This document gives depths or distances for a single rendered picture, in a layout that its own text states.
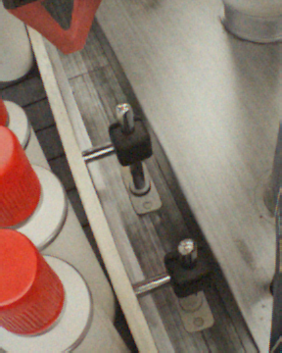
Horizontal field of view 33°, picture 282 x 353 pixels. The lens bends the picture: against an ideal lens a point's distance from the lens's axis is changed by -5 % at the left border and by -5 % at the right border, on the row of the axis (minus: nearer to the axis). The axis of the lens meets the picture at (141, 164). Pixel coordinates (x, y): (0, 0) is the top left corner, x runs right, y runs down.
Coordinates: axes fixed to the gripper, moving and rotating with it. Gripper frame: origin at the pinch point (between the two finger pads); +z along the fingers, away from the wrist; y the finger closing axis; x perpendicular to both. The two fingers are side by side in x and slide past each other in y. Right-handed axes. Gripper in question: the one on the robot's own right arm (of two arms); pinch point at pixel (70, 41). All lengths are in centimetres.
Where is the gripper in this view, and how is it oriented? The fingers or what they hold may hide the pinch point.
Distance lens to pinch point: 34.5
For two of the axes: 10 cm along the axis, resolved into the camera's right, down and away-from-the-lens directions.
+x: -9.4, 3.3, -1.0
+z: 1.1, 5.5, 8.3
